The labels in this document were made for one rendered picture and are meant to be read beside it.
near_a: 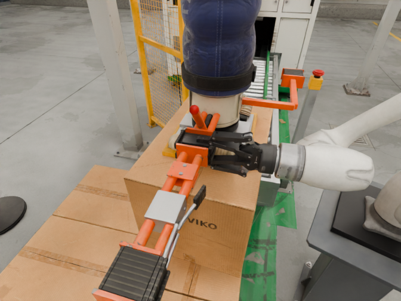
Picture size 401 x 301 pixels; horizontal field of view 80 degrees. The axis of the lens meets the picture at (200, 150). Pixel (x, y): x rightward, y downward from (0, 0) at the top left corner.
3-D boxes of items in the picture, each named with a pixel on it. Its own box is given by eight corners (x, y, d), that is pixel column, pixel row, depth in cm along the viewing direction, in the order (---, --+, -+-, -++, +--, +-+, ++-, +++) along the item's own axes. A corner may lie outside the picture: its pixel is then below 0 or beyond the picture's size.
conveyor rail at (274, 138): (271, 68, 324) (273, 54, 312) (274, 69, 323) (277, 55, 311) (265, 201, 149) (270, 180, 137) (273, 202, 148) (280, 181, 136)
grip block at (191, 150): (184, 143, 70) (182, 126, 66) (216, 148, 68) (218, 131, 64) (173, 161, 64) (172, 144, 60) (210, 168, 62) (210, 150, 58)
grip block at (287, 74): (280, 79, 106) (283, 67, 102) (301, 80, 104) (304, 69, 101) (280, 86, 99) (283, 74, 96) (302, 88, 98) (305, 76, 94)
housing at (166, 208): (159, 202, 53) (156, 189, 50) (188, 209, 52) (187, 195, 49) (145, 229, 48) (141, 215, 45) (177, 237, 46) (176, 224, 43)
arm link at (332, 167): (300, 191, 54) (290, 177, 67) (376, 203, 51) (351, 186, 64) (309, 144, 52) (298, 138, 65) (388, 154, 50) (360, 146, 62)
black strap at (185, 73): (193, 61, 88) (193, 50, 85) (257, 67, 83) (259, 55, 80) (171, 86, 71) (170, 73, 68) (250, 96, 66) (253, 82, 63)
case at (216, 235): (191, 156, 142) (190, 94, 117) (259, 171, 133) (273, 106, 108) (142, 246, 98) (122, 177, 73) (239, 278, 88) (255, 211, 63)
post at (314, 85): (278, 183, 216) (310, 74, 154) (286, 184, 215) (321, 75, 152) (278, 188, 211) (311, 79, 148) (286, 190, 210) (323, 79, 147)
